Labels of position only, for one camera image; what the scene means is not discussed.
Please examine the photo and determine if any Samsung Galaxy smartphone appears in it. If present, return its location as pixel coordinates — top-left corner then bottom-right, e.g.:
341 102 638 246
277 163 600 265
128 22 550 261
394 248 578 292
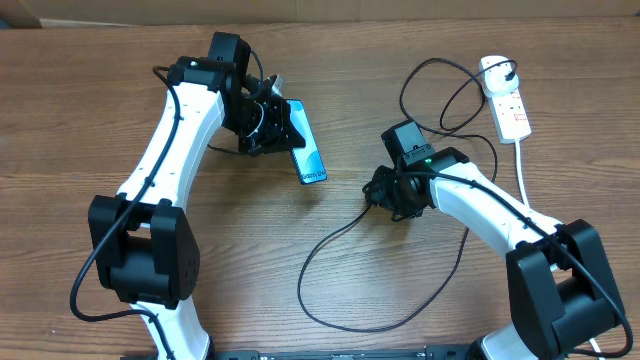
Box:
287 99 328 185

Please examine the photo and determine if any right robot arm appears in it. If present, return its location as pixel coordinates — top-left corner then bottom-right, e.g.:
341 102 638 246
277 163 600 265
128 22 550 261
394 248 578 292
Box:
363 121 634 359

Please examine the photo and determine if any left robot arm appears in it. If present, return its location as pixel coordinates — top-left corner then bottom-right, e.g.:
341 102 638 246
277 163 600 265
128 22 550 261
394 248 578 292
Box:
85 32 327 359

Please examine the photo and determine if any white charger plug adapter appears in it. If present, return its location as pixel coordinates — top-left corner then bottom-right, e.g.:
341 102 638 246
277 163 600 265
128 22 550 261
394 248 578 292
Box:
479 55 519 98

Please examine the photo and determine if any white power strip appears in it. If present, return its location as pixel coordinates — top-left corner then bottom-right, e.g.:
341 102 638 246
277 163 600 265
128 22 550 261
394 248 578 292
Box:
485 88 531 144

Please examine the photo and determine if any cardboard backdrop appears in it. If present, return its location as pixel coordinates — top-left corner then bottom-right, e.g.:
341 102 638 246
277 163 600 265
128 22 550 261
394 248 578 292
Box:
1 0 639 27

